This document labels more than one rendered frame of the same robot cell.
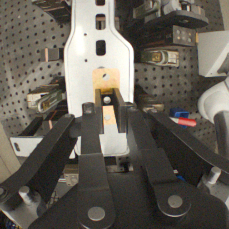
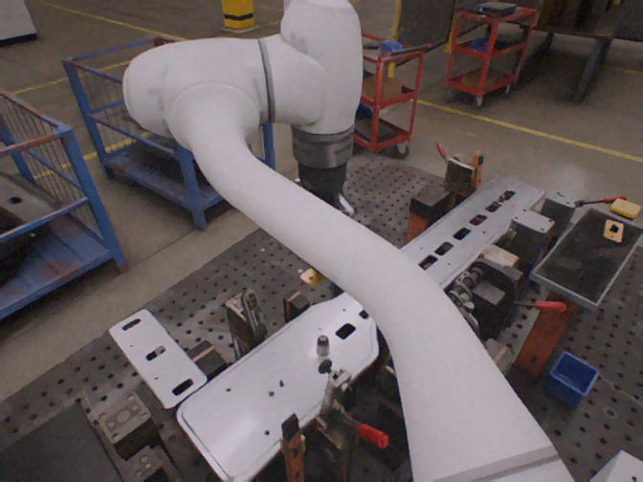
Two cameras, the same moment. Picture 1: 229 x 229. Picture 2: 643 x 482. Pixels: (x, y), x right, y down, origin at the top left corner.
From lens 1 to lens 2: 0.71 m
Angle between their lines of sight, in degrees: 70
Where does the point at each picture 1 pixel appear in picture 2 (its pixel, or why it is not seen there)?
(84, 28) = (348, 305)
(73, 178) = (129, 410)
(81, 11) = not seen: hidden behind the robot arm
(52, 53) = (299, 299)
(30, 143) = (155, 338)
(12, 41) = (263, 284)
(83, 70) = (308, 333)
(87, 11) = not seen: hidden behind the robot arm
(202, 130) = not seen: outside the picture
